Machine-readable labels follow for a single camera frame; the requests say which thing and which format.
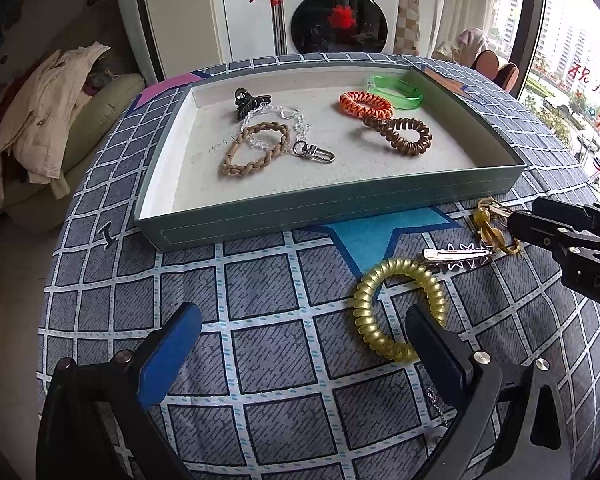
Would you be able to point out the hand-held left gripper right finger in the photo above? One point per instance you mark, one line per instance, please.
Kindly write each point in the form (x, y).
(437, 345)

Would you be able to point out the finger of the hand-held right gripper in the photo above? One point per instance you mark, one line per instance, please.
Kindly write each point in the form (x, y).
(540, 230)
(570, 212)

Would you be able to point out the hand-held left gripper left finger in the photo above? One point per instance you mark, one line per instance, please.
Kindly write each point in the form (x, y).
(172, 345)

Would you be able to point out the silver hair clip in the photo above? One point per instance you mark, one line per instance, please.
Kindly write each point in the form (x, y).
(445, 255)

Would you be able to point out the green transparent bangle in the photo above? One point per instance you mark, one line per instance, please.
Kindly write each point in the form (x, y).
(410, 102)

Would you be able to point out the grey-green tray with beige lining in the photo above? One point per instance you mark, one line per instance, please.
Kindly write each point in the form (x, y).
(330, 185)

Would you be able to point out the black claw hair clip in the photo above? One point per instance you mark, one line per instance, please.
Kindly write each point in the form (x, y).
(242, 105)

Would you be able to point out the red window sticker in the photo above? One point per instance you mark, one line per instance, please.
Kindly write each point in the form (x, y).
(587, 80)

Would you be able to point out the brown chair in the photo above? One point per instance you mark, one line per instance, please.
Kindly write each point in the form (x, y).
(507, 80)
(487, 65)

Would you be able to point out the beige cloth on chair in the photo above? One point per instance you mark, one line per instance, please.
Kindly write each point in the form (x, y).
(467, 42)

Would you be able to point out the beige armchair with clothes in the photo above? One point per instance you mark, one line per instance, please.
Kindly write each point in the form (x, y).
(115, 105)

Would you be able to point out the checkered hanging cloth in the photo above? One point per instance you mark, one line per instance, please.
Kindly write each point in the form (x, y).
(409, 20)

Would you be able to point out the beige jacket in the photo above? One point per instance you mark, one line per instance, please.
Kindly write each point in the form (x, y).
(35, 110)

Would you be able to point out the white washing machine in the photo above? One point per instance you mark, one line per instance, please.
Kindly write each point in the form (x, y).
(340, 20)

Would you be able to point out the white cabinet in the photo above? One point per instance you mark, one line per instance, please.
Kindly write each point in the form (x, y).
(190, 10)

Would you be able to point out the red hooked pole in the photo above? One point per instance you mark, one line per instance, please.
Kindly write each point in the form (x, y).
(278, 10)

